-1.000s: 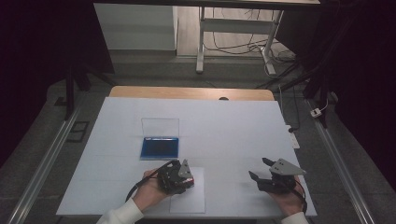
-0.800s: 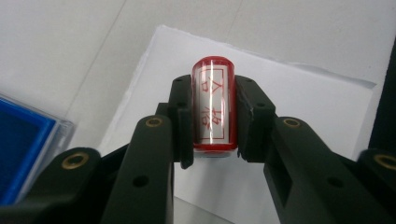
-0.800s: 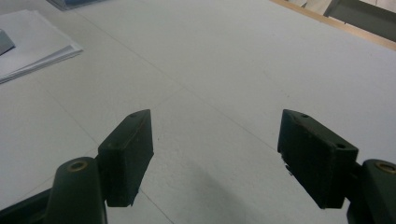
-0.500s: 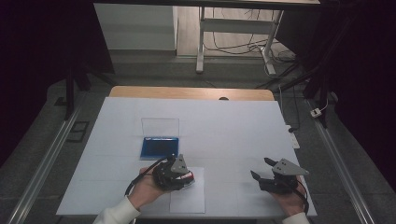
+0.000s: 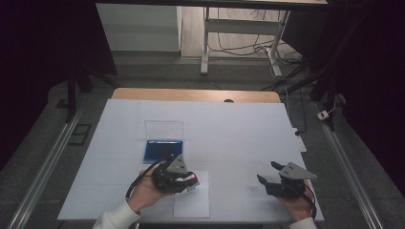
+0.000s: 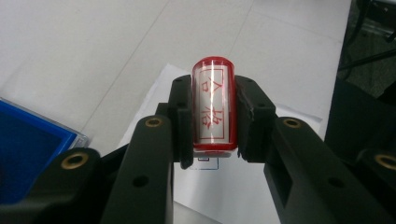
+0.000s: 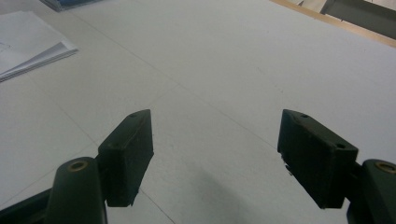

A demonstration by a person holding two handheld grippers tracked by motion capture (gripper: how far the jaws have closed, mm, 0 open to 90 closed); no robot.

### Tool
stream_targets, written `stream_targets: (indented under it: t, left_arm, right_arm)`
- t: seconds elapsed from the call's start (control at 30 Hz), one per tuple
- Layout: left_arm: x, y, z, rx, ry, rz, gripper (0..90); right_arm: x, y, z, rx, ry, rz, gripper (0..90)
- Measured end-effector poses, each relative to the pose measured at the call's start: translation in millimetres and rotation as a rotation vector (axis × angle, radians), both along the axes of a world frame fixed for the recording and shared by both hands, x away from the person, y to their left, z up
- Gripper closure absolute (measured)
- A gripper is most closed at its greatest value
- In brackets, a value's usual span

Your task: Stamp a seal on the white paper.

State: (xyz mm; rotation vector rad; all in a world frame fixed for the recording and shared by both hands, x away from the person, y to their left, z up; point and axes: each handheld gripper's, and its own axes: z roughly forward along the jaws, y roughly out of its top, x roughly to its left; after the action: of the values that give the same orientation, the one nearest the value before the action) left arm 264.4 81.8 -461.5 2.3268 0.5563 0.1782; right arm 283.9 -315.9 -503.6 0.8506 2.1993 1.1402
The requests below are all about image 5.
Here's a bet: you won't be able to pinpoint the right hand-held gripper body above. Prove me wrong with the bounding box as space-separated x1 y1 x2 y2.
266 161 318 200

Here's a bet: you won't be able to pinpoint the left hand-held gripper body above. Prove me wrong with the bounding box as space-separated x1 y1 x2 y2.
150 154 196 195

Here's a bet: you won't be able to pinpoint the red and white stamp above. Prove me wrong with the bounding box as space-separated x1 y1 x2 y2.
182 173 202 193

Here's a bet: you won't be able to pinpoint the blue ink pad box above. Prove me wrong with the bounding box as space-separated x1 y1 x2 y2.
142 119 184 165

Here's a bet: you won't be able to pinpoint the person's right hand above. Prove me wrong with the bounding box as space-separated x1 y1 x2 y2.
276 184 315 222

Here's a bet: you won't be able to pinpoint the person's left hand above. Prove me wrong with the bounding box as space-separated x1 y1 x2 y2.
126 167 168 214

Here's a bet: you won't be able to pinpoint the white paper sheet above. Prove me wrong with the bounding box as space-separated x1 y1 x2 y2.
173 170 211 219

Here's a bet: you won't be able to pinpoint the white power strip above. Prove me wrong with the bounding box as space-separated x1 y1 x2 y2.
292 127 308 154

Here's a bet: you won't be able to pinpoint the white table cover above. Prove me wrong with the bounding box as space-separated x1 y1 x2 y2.
56 98 326 223

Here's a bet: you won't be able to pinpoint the wooden table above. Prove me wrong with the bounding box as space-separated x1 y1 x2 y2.
111 87 282 104

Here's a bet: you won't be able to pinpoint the dark curtain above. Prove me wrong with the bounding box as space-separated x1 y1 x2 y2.
281 0 405 199
0 0 118 175

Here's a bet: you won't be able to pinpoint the white cabinet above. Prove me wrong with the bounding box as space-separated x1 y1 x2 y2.
96 3 182 52

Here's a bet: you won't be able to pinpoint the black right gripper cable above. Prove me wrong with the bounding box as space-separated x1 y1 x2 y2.
303 181 318 221

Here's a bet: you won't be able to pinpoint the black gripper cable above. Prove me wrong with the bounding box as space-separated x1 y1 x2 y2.
303 181 318 221
125 155 175 199

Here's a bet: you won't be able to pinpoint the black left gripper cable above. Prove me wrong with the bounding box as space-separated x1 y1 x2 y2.
125 155 175 199

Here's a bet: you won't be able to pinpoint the aluminium rail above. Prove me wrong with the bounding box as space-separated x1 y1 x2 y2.
312 100 386 229
7 101 90 229

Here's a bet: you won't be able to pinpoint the black floor frame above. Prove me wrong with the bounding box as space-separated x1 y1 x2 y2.
68 123 93 147

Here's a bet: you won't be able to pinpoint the black floor cables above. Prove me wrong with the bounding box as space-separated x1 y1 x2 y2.
207 8 304 66

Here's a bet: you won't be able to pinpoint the white desk frame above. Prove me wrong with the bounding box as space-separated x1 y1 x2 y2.
200 7 291 78

